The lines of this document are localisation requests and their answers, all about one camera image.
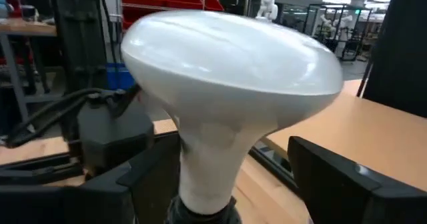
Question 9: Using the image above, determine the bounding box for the black panel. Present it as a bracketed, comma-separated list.
[362, 0, 427, 119]

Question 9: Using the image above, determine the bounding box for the black cage frame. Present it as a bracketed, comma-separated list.
[302, 3, 373, 62]

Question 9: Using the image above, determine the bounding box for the beige desk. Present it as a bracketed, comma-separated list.
[262, 79, 427, 192]

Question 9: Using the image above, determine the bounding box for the grey metal workbench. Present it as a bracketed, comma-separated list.
[0, 17, 57, 125]

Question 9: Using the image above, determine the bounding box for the white reflector lightbulb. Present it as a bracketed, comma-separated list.
[120, 9, 344, 216]

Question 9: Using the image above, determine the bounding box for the white humanoid robot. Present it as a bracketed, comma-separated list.
[318, 13, 354, 43]
[256, 0, 279, 22]

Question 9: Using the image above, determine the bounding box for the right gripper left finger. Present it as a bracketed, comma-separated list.
[0, 132, 183, 224]

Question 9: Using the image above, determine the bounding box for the blue bin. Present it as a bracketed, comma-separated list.
[105, 63, 136, 91]

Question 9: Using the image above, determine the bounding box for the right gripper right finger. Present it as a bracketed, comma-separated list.
[287, 135, 427, 224]

